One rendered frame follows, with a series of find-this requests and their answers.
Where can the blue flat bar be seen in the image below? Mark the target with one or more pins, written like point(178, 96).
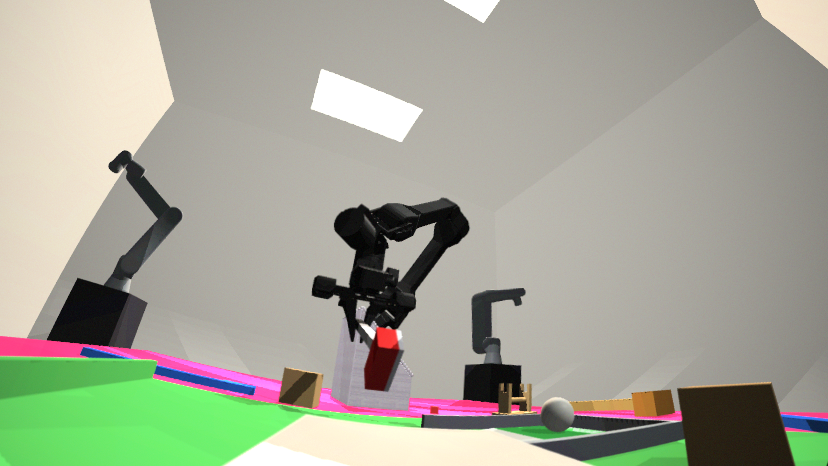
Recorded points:
point(180, 375)
point(805, 423)

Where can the green flat mat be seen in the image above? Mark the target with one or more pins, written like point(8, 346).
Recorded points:
point(152, 422)

